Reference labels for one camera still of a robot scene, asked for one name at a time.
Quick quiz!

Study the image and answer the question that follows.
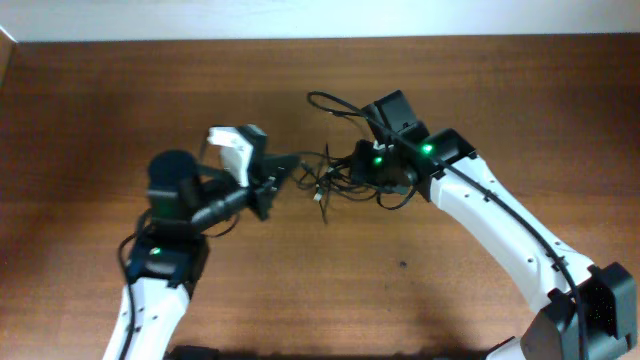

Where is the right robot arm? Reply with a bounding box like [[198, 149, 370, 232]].
[[351, 91, 639, 360]]

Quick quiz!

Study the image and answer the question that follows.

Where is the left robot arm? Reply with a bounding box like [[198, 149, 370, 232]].
[[104, 150, 300, 359]]

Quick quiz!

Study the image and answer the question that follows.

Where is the black cable bundle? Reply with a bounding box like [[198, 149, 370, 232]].
[[292, 142, 419, 225]]

